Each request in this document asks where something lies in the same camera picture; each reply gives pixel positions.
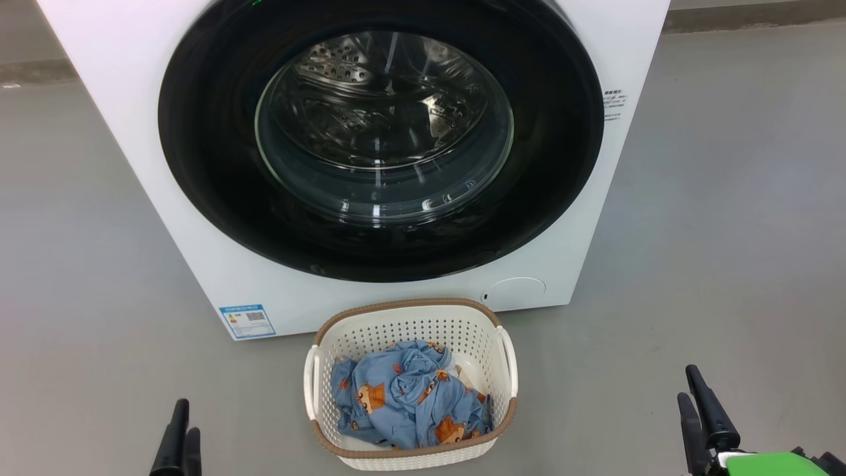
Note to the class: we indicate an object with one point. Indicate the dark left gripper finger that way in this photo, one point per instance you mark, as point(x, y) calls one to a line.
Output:
point(173, 443)
point(193, 456)

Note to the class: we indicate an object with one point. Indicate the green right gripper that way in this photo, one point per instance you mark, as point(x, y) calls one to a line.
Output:
point(767, 465)

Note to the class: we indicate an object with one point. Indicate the blue bear print garment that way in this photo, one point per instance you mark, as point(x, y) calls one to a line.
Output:
point(377, 396)

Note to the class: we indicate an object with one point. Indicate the blue garment with cream lining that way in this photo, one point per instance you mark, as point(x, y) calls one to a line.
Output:
point(456, 406)

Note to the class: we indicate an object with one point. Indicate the black glass washer door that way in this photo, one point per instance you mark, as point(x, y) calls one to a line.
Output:
point(198, 165)

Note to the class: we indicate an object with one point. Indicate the white front-load washing machine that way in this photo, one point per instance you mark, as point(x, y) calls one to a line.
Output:
point(198, 264)

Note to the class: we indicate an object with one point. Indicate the perforated steel washer drum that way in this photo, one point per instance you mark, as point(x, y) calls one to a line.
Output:
point(344, 66)

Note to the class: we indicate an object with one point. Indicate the blue energy label sticker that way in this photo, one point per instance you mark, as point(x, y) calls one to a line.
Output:
point(248, 322)

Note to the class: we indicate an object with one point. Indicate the round white filter cover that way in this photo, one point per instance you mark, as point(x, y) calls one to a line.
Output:
point(515, 293)

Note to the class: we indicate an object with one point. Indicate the cream laundry basket brown rim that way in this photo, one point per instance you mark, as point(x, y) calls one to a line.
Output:
point(396, 324)

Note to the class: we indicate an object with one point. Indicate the printed text label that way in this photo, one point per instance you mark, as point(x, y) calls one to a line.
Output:
point(615, 106)

